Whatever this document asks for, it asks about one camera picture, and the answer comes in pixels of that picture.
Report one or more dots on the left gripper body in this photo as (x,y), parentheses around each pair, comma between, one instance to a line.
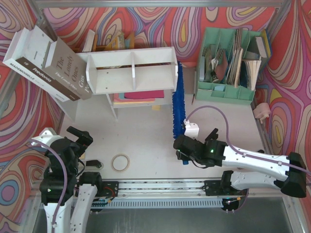
(82,139)

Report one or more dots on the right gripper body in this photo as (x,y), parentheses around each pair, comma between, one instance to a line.
(182,144)

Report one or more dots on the blue microfiber duster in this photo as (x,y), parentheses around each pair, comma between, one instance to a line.
(179,113)

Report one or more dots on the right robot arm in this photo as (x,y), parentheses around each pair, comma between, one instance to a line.
(258,170)

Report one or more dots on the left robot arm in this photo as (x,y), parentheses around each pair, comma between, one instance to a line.
(67,193)

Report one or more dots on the white wooden bookshelf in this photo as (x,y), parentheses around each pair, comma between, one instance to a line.
(136,70)

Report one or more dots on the black clip object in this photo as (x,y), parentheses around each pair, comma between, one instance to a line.
(213,135)

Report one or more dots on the black stapler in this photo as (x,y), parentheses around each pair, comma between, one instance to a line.
(94,164)

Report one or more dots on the masking tape roll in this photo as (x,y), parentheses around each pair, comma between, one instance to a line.
(120,163)

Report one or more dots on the pink piggy figure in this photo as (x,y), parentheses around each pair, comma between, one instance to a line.
(262,111)

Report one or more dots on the yellow sticky note pad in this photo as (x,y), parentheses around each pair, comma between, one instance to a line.
(156,107)

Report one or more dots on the taupe book Lonely Ones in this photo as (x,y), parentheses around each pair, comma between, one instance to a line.
(68,69)

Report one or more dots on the stack of coloured paper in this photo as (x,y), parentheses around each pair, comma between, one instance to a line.
(138,97)

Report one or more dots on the mint green desk organizer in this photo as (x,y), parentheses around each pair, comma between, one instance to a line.
(229,64)

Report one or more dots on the white book Mademoiselle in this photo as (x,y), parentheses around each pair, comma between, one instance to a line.
(10,60)

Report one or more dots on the brown book Fredonia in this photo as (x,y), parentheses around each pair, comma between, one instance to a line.
(35,45)

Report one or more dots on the black mounting rail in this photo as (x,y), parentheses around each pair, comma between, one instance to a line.
(165,188)

